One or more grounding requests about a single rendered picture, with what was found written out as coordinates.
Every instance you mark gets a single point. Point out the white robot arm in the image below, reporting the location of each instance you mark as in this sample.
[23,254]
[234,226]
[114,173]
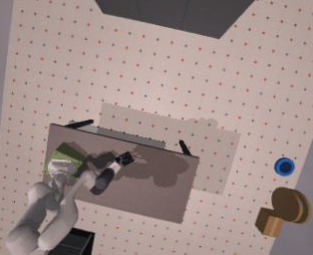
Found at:
[23,239]

